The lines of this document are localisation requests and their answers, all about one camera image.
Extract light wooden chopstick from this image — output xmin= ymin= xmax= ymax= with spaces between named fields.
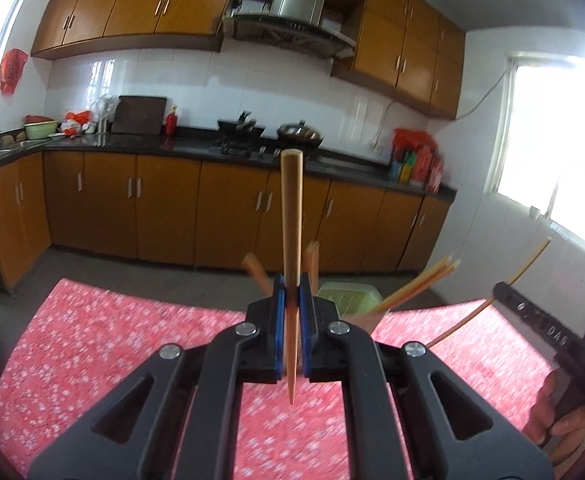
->
xmin=373 ymin=254 xmax=456 ymax=318

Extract brown lower kitchen cabinets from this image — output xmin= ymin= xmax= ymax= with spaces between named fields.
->
xmin=0 ymin=150 xmax=453 ymax=293

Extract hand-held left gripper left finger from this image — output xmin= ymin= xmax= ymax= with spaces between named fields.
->
xmin=26 ymin=274 xmax=287 ymax=480

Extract red and white plastic bag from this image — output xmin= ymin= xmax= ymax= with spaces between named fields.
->
xmin=61 ymin=110 xmax=96 ymax=138

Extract steel range hood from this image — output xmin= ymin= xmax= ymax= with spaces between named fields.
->
xmin=222 ymin=0 xmax=356 ymax=61

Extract thin bamboo chopstick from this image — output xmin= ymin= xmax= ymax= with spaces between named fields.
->
xmin=429 ymin=237 xmax=552 ymax=348
xmin=380 ymin=259 xmax=462 ymax=321

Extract clear glassware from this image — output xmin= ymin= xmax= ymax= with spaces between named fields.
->
xmin=91 ymin=94 xmax=120 ymax=133

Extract dark cutting board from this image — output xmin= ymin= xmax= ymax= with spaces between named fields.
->
xmin=111 ymin=95 xmax=167 ymax=135

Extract bright window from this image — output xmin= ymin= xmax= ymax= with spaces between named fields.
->
xmin=495 ymin=52 xmax=585 ymax=256

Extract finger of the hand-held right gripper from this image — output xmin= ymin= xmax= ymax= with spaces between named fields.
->
xmin=493 ymin=282 xmax=585 ymax=405

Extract brown wooden chopstick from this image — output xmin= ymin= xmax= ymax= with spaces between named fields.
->
xmin=241 ymin=252 xmax=272 ymax=293

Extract green basin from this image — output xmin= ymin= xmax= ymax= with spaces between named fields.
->
xmin=24 ymin=115 xmax=57 ymax=141

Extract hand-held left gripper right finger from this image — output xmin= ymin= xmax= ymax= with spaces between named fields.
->
xmin=297 ymin=274 xmax=556 ymax=480

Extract black wok with lid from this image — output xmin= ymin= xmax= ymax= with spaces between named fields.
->
xmin=277 ymin=120 xmax=324 ymax=143

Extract perforated plastic chopstick holder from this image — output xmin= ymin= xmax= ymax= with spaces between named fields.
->
xmin=317 ymin=282 xmax=391 ymax=333

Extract hanging red plastic bag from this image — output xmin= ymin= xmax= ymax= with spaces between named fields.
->
xmin=0 ymin=48 xmax=27 ymax=96

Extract red floral tablecloth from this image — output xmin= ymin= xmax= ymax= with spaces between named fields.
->
xmin=0 ymin=277 xmax=568 ymax=480

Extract black gas stove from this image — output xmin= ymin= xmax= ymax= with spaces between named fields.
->
xmin=210 ymin=140 xmax=283 ymax=158

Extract red bag of packets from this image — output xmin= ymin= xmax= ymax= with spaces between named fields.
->
xmin=390 ymin=127 xmax=444 ymax=193

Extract black kitchen countertop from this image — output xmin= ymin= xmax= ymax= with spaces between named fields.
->
xmin=0 ymin=127 xmax=458 ymax=198

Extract person's right hand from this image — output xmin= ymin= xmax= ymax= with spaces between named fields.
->
xmin=525 ymin=370 xmax=585 ymax=447

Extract black wok with handle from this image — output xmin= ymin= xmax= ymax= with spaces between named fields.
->
xmin=217 ymin=110 xmax=266 ymax=136

